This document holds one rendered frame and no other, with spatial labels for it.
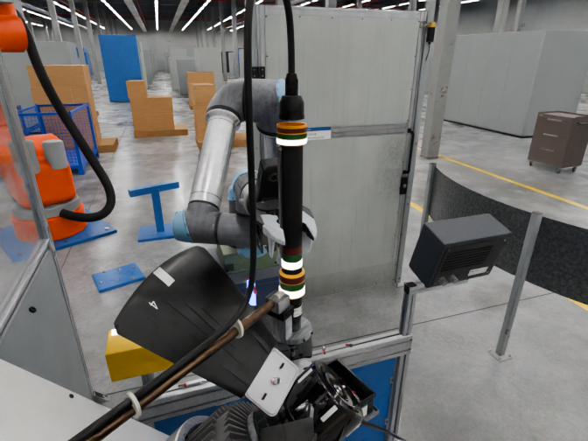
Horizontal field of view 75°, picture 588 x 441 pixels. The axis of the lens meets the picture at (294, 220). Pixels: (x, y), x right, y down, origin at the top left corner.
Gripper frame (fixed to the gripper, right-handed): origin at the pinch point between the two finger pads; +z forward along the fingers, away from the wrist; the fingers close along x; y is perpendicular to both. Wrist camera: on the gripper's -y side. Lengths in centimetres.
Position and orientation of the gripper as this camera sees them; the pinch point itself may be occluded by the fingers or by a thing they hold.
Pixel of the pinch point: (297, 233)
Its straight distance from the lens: 58.4
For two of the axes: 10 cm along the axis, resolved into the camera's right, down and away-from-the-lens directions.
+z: 3.2, 3.6, -8.7
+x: -9.5, 1.2, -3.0
